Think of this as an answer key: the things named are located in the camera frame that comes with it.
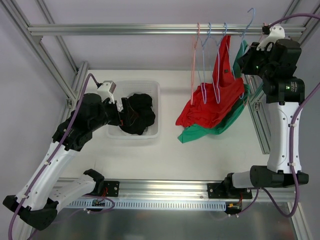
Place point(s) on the aluminium frame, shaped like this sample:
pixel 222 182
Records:
pixel 279 81
pixel 34 94

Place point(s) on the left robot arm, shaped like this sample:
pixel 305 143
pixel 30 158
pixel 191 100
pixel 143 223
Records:
pixel 38 204

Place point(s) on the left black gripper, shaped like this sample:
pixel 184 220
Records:
pixel 124 110

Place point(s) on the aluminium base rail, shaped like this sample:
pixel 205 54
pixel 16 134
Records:
pixel 177 190

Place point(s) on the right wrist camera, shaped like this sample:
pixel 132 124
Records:
pixel 273 33

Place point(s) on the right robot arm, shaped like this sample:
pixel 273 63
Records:
pixel 283 168

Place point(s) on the light blue hanger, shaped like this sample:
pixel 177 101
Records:
pixel 202 77

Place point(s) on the white plastic basket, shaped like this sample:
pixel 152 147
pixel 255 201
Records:
pixel 126 88

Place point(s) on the left aluminium frame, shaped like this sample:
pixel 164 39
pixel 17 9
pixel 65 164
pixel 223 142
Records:
pixel 34 94

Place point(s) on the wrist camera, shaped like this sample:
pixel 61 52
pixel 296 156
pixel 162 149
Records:
pixel 106 91
pixel 273 33

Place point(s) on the white slotted cable duct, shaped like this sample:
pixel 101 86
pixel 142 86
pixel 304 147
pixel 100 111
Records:
pixel 134 204

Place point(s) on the blue hanger with black top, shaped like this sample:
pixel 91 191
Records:
pixel 216 77

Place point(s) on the right aluminium frame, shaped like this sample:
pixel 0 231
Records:
pixel 279 81

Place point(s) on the red tank top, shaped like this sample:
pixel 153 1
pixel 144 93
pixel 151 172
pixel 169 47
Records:
pixel 211 114

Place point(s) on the pink hanger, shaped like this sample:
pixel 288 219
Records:
pixel 256 93
pixel 193 63

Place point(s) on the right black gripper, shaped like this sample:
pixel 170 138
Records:
pixel 247 59

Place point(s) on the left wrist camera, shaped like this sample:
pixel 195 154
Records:
pixel 106 91

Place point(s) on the green tank top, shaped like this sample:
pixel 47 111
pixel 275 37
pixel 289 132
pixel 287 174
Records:
pixel 196 132

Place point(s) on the aluminium hanging rail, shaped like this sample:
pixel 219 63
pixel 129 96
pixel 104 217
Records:
pixel 127 29

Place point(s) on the black tank top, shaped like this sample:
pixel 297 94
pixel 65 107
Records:
pixel 143 116

